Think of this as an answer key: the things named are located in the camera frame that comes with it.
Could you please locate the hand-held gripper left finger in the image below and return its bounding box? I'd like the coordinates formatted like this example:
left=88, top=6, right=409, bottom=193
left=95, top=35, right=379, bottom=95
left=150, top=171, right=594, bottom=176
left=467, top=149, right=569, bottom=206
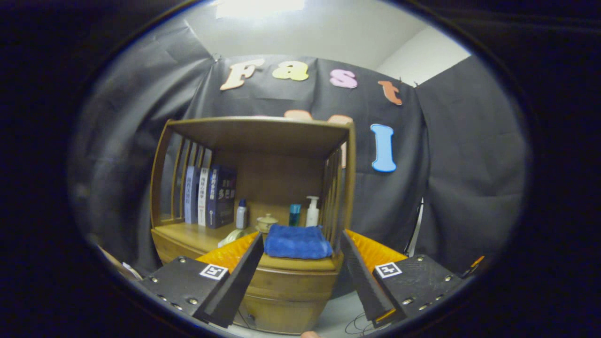
left=140, top=231, right=265, bottom=328

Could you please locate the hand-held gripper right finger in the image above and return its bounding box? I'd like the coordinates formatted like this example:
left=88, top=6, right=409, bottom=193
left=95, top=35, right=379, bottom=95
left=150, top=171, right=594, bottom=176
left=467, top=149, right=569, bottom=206
left=340, top=229, right=470, bottom=328

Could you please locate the pale green ceramic dish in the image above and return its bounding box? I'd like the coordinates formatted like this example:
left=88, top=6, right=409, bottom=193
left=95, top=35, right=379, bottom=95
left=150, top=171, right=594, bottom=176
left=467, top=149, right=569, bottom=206
left=217, top=229, right=252, bottom=248

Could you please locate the wooden drawer with black knob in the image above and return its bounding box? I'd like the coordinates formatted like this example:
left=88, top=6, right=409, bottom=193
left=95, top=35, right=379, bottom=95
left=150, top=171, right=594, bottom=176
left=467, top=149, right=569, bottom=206
left=151, top=228, right=344, bottom=303

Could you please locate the wooden countertop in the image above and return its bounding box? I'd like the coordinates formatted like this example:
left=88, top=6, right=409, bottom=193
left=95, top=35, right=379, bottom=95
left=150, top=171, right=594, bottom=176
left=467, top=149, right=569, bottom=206
left=151, top=221, right=344, bottom=272

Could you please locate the wooden cabinet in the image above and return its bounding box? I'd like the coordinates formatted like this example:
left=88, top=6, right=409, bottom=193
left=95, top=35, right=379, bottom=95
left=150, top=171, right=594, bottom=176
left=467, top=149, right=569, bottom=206
left=149, top=116, right=357, bottom=335

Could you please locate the beige lidded teacup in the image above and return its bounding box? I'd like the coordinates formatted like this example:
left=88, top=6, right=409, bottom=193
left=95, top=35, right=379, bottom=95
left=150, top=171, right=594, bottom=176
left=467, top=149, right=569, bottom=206
left=256, top=214, right=278, bottom=234

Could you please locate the blue towel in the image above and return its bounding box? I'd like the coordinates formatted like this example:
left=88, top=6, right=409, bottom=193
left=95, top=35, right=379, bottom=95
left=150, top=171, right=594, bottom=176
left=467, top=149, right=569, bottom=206
left=264, top=224, right=334, bottom=260

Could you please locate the light stand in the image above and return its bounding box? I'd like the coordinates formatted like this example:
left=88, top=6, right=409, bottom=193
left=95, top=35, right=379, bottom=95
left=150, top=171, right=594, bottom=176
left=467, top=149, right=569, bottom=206
left=406, top=197, right=425, bottom=256

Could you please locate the white pump bottle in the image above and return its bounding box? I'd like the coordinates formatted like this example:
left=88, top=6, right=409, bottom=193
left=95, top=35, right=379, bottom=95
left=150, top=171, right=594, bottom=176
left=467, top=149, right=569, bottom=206
left=306, top=196, right=320, bottom=228

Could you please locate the dark blue book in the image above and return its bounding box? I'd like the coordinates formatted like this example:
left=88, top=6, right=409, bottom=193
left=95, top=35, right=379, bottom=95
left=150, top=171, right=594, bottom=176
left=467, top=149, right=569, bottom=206
left=207, top=164, right=238, bottom=229

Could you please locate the white book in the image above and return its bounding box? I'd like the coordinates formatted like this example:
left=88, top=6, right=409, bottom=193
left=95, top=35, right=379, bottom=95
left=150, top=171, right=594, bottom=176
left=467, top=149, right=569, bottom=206
left=198, top=167, right=210, bottom=227

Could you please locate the light blue book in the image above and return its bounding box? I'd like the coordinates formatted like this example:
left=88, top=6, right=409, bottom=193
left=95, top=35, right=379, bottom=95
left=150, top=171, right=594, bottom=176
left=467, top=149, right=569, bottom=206
left=184, top=165, right=200, bottom=224

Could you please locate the orange and black tool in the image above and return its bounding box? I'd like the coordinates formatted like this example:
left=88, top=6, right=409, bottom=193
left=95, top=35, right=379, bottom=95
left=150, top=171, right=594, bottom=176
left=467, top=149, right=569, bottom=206
left=462, top=255, right=486, bottom=277

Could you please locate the black backdrop cloth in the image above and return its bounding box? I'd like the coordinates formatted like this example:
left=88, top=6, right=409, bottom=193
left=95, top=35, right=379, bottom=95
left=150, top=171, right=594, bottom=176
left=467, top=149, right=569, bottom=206
left=68, top=19, right=533, bottom=277

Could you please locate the thin floor cable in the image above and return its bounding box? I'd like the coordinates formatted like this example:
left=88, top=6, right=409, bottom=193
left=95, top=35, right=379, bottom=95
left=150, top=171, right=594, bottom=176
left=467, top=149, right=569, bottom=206
left=345, top=312, right=376, bottom=335

